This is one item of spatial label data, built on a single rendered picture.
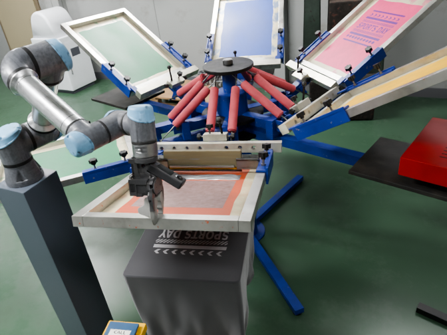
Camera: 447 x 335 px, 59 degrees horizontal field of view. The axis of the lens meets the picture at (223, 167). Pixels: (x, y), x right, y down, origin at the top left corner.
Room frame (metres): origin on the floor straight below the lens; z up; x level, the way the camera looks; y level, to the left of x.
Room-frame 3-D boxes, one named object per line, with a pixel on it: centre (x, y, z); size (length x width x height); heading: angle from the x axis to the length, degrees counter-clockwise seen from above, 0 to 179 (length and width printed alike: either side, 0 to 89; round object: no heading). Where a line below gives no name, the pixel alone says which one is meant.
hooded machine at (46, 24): (6.59, 2.37, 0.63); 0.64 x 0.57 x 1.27; 62
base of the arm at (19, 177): (1.46, 0.84, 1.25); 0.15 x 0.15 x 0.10
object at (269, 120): (2.35, -0.10, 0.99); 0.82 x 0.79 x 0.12; 167
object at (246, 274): (1.22, -0.05, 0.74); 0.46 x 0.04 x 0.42; 167
